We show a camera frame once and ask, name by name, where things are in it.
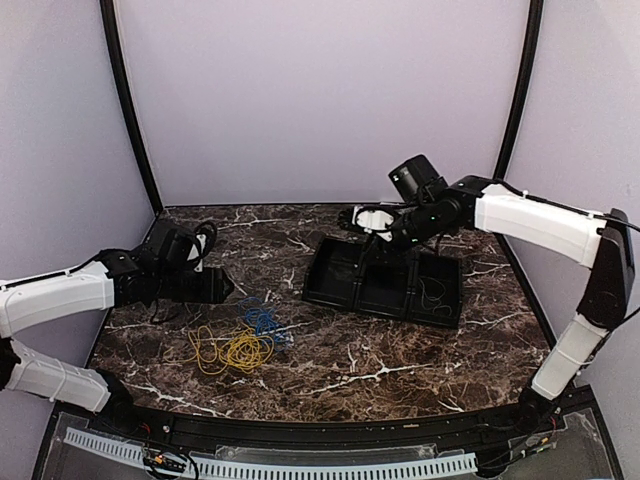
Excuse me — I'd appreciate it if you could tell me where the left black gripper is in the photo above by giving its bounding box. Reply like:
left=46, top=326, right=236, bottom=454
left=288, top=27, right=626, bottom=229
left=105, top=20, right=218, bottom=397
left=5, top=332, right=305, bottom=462
left=155, top=266, right=233, bottom=303

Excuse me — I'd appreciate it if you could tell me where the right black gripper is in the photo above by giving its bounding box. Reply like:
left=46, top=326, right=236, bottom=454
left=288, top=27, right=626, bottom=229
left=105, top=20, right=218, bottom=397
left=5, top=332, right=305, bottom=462
left=362, top=199, right=447, bottom=269

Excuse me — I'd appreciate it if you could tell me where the blue cable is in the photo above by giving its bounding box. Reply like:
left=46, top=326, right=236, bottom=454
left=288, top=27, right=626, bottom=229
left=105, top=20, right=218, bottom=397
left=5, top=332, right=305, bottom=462
left=235, top=296, right=294, bottom=354

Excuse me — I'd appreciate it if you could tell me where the yellow cable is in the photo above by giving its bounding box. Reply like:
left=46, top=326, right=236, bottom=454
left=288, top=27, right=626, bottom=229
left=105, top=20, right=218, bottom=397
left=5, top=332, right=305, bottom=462
left=188, top=324, right=277, bottom=375

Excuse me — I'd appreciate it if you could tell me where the grey cable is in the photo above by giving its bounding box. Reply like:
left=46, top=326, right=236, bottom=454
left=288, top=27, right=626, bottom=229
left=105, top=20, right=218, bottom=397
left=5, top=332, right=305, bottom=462
left=417, top=277, right=457, bottom=317

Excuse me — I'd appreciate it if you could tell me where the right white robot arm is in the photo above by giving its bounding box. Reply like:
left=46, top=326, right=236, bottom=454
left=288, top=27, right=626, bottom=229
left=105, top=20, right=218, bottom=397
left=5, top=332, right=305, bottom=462
left=338, top=175, right=636, bottom=434

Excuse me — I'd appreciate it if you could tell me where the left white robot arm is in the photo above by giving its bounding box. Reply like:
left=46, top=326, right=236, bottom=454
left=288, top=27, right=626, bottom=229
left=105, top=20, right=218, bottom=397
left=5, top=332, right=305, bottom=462
left=1, top=249, right=234, bottom=436

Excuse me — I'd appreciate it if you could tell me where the black bin middle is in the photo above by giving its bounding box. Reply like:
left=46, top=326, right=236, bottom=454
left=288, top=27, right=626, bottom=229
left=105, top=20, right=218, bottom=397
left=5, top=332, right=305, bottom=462
left=354, top=251, right=418, bottom=321

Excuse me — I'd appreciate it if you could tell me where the black bin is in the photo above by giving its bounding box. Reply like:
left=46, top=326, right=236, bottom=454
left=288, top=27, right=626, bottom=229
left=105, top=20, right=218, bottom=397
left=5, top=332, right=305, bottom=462
left=407, top=253, right=462, bottom=330
left=354, top=251, right=418, bottom=321
left=302, top=236, right=364, bottom=314

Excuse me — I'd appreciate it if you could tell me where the black bin near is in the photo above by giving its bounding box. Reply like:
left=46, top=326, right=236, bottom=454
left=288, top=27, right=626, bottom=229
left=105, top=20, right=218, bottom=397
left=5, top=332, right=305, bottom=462
left=302, top=236, right=364, bottom=314

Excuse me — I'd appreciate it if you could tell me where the black bin far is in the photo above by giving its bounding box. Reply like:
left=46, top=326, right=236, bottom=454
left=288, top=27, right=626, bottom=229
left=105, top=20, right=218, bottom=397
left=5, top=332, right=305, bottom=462
left=407, top=253, right=462, bottom=330

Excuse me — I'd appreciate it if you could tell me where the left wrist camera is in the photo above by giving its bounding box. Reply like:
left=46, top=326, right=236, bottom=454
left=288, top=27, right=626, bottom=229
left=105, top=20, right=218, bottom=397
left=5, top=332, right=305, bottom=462
left=136, top=219, right=218, bottom=274

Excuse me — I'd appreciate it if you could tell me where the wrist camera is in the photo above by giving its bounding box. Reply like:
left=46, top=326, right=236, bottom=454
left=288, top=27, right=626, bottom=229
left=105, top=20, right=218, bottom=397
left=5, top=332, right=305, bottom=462
left=136, top=219, right=218, bottom=274
left=388, top=154, right=448, bottom=204

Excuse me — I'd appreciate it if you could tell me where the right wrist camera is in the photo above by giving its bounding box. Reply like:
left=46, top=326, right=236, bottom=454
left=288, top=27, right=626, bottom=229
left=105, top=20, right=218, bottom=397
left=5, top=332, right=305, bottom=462
left=388, top=154, right=448, bottom=204

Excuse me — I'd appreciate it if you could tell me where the black front rail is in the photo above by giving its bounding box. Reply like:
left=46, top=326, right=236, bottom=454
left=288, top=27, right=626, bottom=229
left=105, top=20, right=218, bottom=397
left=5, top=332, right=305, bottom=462
left=89, top=404, right=565, bottom=452

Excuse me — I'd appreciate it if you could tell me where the white slotted cable duct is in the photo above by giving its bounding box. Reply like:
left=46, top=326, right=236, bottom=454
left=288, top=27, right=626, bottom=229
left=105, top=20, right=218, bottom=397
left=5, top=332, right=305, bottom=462
left=63, top=427, right=478, bottom=479

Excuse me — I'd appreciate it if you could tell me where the right black corner post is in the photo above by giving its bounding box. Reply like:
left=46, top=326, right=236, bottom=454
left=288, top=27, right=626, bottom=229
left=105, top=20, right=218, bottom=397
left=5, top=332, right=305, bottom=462
left=482, top=0, right=545, bottom=221

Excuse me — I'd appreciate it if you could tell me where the black corner post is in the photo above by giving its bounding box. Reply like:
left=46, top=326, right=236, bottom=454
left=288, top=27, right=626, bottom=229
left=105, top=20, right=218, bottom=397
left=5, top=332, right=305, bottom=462
left=482, top=0, right=545, bottom=221
left=99, top=0, right=164, bottom=216

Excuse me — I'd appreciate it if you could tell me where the left black corner post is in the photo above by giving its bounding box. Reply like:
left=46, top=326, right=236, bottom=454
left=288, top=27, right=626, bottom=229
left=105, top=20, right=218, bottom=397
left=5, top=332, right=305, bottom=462
left=99, top=0, right=164, bottom=216

